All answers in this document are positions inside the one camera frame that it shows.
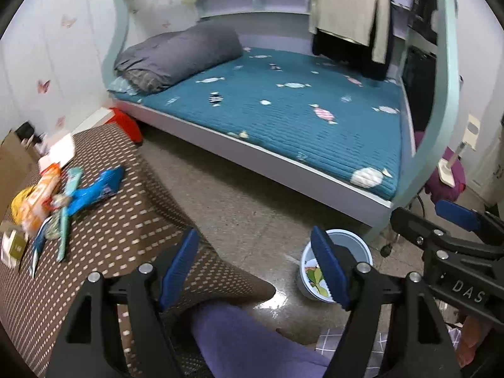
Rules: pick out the person's right hand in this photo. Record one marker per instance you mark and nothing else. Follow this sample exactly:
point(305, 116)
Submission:
point(474, 340)

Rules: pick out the grey duvet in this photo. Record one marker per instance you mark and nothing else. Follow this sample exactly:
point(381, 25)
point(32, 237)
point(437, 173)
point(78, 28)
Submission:
point(177, 53)

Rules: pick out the cream desk lamp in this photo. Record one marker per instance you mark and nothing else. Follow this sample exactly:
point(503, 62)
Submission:
point(449, 171)

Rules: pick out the person's purple trouser leg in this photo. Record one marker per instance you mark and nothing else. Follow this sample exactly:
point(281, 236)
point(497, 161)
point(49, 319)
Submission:
point(252, 342)

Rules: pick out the black hanging garment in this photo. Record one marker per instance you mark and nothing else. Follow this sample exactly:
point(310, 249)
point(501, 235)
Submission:
point(334, 49)

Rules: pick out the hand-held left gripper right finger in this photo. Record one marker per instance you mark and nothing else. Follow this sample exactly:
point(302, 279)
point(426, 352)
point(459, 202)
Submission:
point(330, 267)

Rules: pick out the cream sweater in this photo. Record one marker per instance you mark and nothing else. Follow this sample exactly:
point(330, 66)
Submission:
point(346, 4)

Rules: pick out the pink butterfly wall sticker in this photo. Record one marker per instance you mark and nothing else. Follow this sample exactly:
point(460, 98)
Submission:
point(43, 86)

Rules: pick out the teal bunk bed frame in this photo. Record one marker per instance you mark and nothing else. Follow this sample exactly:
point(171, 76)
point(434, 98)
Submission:
point(445, 86)

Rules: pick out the pink wrapper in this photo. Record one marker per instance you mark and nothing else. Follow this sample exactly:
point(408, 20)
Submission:
point(59, 201)

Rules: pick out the lilac wall shelf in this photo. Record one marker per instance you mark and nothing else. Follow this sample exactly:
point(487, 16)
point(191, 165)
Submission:
point(252, 2)

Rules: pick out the grey checkered slipper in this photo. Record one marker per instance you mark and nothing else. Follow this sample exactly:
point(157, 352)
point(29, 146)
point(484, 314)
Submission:
point(330, 340)

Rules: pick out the yellow packet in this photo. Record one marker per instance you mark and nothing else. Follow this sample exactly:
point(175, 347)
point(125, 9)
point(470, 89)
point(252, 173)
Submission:
point(21, 204)

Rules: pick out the cardboard box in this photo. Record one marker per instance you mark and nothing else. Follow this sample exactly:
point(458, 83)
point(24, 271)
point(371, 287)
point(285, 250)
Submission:
point(13, 165)

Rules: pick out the light blue plastic bin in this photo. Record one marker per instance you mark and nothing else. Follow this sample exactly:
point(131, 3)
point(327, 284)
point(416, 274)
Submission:
point(354, 246)

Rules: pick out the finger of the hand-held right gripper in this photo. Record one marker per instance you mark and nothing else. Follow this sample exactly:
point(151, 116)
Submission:
point(413, 226)
point(458, 214)

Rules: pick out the red stool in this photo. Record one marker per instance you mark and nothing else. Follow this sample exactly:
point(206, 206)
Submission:
point(128, 124)

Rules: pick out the white green carton box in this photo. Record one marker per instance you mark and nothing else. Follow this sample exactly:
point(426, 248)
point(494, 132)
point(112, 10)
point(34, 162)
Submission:
point(13, 246)

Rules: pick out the blue white wrapper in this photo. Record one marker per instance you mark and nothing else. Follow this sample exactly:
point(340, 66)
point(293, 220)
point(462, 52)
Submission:
point(39, 246)

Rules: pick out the blue quilted mattress cover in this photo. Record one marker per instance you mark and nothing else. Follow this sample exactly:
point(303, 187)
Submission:
point(283, 118)

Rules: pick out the teal wrapper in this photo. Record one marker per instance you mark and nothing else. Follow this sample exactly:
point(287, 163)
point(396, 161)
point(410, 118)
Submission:
point(71, 189)

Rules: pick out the green leaf bunch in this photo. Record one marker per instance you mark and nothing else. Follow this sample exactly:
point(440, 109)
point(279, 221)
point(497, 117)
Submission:
point(317, 279)

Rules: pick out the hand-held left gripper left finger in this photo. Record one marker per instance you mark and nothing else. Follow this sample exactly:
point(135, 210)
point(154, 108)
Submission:
point(179, 267)

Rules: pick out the purple stool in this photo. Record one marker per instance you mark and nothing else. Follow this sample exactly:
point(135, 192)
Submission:
point(445, 193)

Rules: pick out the pale butterfly wall sticker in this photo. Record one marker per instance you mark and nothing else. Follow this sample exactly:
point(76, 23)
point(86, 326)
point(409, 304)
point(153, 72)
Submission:
point(69, 20)

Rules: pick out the white red booklet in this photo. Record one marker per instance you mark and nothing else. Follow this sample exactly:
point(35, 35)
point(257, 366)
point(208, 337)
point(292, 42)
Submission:
point(59, 149)

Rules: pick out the blue checkered pillow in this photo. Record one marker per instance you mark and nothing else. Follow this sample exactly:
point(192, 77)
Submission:
point(122, 86)

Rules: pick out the orange snack packet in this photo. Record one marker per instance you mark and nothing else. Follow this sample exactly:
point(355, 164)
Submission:
point(43, 193)

